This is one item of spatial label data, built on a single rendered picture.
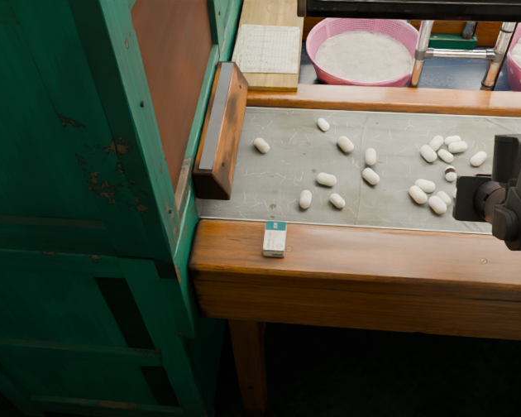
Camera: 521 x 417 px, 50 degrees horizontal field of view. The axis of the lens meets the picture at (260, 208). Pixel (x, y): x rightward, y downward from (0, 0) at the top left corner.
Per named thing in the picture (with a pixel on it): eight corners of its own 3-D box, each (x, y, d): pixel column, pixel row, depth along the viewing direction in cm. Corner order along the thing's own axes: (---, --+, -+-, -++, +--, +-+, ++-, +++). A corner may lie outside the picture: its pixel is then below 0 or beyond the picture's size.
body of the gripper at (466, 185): (456, 173, 81) (469, 181, 74) (529, 177, 80) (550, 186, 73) (451, 218, 83) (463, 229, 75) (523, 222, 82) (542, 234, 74)
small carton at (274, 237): (284, 257, 93) (284, 251, 91) (263, 256, 93) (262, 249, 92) (286, 228, 96) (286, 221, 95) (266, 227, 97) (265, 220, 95)
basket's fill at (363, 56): (412, 109, 126) (417, 89, 121) (311, 105, 128) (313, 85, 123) (406, 48, 140) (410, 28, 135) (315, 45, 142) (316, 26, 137)
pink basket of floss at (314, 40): (442, 83, 132) (451, 49, 125) (357, 133, 123) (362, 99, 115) (363, 31, 146) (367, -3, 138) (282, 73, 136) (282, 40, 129)
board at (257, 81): (297, 92, 118) (297, 87, 117) (227, 89, 120) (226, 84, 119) (304, 3, 139) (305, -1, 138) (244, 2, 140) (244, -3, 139)
